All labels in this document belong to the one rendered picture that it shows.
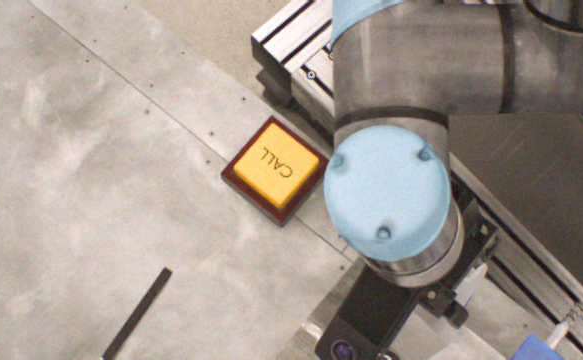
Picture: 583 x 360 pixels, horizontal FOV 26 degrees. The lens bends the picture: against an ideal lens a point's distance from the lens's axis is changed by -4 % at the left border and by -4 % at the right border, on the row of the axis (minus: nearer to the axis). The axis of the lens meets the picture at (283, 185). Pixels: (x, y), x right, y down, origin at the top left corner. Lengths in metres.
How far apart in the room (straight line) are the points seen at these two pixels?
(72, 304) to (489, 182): 0.83
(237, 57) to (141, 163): 0.91
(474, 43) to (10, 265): 0.63
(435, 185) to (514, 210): 1.14
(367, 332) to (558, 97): 0.24
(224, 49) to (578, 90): 1.40
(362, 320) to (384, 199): 0.21
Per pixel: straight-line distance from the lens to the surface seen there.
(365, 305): 0.96
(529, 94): 0.84
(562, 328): 1.18
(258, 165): 1.25
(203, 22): 2.22
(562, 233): 1.92
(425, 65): 0.82
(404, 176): 0.77
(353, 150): 0.78
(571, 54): 0.83
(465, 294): 1.07
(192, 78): 1.32
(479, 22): 0.84
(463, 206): 0.93
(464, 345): 1.17
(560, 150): 1.95
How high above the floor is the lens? 2.04
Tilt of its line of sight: 74 degrees down
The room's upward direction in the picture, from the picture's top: 3 degrees counter-clockwise
